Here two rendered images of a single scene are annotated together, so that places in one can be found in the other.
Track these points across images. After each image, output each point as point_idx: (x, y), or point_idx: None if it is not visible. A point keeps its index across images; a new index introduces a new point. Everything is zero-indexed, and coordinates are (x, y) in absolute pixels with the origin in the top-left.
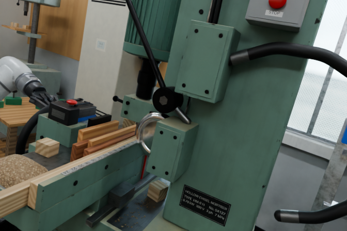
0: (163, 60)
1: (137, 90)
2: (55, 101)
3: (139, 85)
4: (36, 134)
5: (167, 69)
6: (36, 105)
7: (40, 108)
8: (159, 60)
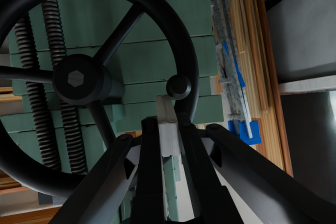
0: (128, 217)
1: (131, 193)
2: (49, 203)
3: (131, 199)
4: (18, 146)
5: (124, 208)
6: (67, 202)
7: (90, 173)
8: (126, 219)
